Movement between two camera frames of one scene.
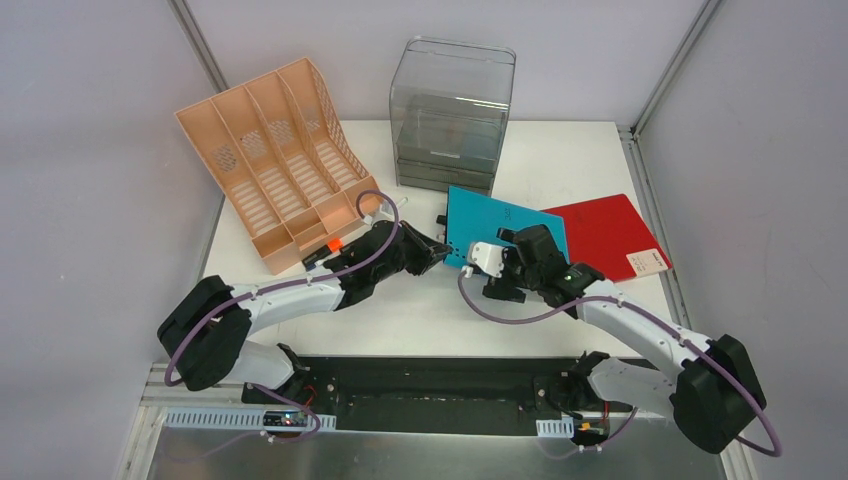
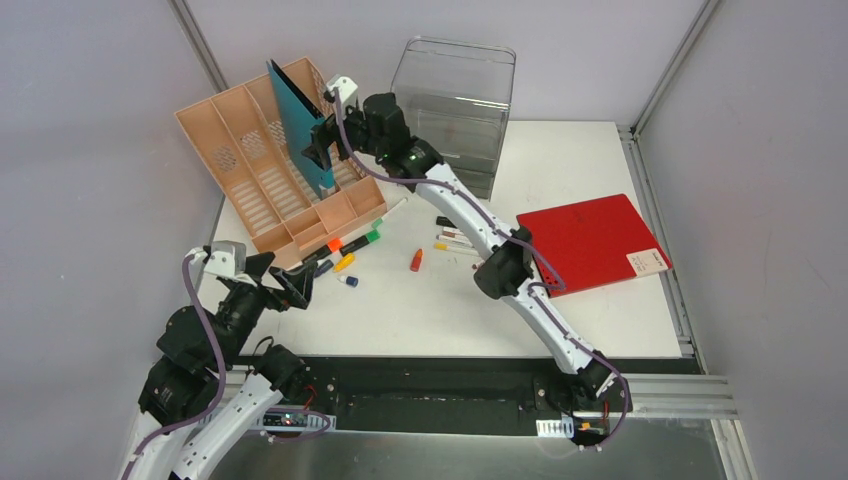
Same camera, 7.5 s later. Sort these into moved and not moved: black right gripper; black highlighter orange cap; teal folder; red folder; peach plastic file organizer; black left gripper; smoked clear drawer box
Moved: black right gripper; black left gripper; teal folder
Not moved: red folder; black highlighter orange cap; peach plastic file organizer; smoked clear drawer box
